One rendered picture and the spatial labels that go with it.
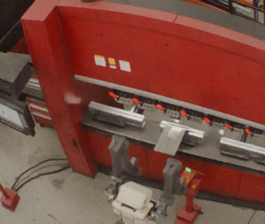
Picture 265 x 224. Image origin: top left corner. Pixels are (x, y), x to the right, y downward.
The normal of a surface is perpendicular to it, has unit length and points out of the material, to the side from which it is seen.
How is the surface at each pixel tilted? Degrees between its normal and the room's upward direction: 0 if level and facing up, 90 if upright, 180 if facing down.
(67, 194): 0
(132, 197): 47
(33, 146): 0
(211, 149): 0
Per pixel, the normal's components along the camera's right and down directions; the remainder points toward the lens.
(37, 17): -0.12, -0.60
